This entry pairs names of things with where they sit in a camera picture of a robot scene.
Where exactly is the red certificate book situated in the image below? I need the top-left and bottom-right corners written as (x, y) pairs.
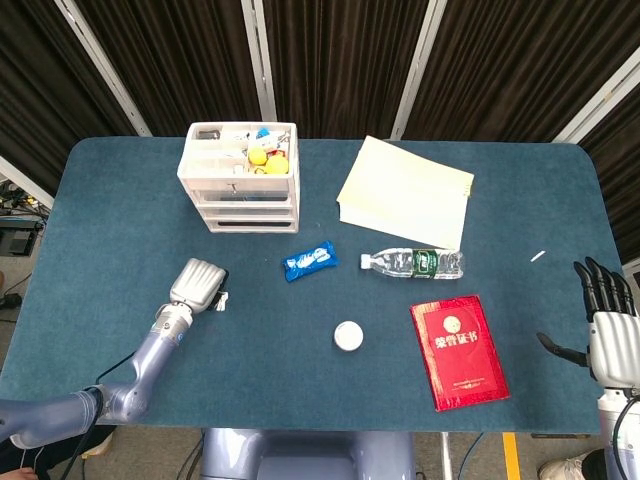
top-left (410, 294), bottom-right (512, 413)

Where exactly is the white sneaker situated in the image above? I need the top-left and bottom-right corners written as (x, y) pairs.
top-left (538, 456), bottom-right (586, 480)

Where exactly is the blue felt table mat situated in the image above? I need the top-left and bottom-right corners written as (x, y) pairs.
top-left (0, 137), bottom-right (634, 434)

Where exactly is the blue-grey robot torso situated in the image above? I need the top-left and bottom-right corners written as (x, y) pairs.
top-left (199, 428), bottom-right (416, 480)

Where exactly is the black electronics box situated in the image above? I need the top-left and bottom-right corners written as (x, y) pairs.
top-left (0, 219), bottom-right (45, 257)

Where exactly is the clear green-label water bottle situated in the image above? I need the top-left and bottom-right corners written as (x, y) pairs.
top-left (360, 246), bottom-right (466, 281)

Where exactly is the pale yellow paper notebook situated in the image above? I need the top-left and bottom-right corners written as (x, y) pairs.
top-left (335, 134), bottom-right (476, 250)

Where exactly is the dark pleated curtain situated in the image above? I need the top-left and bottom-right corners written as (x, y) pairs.
top-left (0, 0), bottom-right (640, 264)

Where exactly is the white metal frame post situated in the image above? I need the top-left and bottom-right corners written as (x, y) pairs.
top-left (240, 0), bottom-right (278, 123)
top-left (389, 0), bottom-right (447, 141)
top-left (53, 0), bottom-right (153, 137)
top-left (552, 47), bottom-right (640, 145)
top-left (0, 155), bottom-right (55, 209)

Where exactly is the white plastic drawer organizer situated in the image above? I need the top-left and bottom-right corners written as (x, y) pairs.
top-left (176, 121), bottom-right (301, 235)

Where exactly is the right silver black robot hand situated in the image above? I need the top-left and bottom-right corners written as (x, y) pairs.
top-left (536, 256), bottom-right (640, 389)

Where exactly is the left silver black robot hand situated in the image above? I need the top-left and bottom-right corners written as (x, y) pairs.
top-left (168, 257), bottom-right (230, 315)

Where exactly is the blue snack packet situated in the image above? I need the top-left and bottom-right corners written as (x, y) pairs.
top-left (281, 240), bottom-right (340, 283)

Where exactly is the round clear paper clip box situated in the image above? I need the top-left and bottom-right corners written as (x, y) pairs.
top-left (333, 320), bottom-right (365, 353)

